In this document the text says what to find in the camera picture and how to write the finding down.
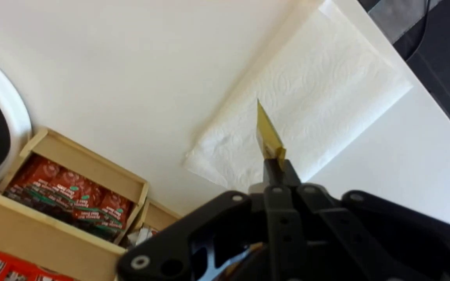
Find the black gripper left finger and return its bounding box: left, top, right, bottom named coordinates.
left=116, top=157, right=285, bottom=281

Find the white round cup holder base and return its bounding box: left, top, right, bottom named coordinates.
left=0, top=49, right=35, bottom=193

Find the yellow sachet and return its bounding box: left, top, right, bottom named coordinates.
left=255, top=99, right=289, bottom=163

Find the white sachet pile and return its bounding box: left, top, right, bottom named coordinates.
left=124, top=225, right=158, bottom=247

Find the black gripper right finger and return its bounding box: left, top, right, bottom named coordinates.
left=280, top=160, right=450, bottom=281

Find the bamboo shelf bin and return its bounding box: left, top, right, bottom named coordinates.
left=124, top=199, right=183, bottom=250
left=0, top=188, right=128, bottom=281
left=0, top=127, right=152, bottom=247

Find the red sachet pile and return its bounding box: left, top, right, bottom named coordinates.
left=0, top=243, right=77, bottom=281
left=5, top=155, right=136, bottom=243

